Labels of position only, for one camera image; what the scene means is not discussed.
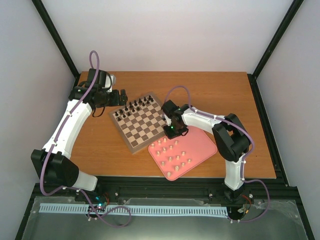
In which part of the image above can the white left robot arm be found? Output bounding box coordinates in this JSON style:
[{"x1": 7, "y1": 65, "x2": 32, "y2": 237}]
[{"x1": 30, "y1": 68, "x2": 128, "y2": 202}]

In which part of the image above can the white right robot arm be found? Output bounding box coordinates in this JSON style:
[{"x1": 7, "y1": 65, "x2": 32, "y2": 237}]
[{"x1": 161, "y1": 100, "x2": 254, "y2": 203}]

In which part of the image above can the wooden chess board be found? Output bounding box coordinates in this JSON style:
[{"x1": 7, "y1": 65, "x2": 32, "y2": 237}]
[{"x1": 109, "y1": 92, "x2": 167, "y2": 154}]

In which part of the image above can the pink plastic tray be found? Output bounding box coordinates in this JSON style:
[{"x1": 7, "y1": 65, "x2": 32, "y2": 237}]
[{"x1": 148, "y1": 126, "x2": 218, "y2": 181}]

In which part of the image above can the light blue cable duct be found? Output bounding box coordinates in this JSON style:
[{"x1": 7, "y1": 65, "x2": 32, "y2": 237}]
[{"x1": 38, "y1": 203, "x2": 228, "y2": 218}]

